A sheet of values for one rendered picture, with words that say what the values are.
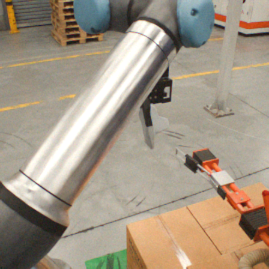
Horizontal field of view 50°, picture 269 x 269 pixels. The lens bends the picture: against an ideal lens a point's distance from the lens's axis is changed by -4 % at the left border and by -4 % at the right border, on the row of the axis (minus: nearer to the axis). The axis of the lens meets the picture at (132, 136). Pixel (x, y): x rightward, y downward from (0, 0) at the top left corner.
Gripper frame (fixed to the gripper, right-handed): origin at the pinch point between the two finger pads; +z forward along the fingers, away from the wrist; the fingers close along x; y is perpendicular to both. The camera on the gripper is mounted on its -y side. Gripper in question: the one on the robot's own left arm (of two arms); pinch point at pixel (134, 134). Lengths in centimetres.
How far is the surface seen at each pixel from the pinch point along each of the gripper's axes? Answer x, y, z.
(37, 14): 885, 83, 118
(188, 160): 22, 33, 34
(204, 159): 18, 38, 32
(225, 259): -9, 33, 58
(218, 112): 217, 219, 148
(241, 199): -4.7, 37.3, 32.5
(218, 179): 7.2, 36.4, 32.7
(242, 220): -11.6, 32.2, 33.4
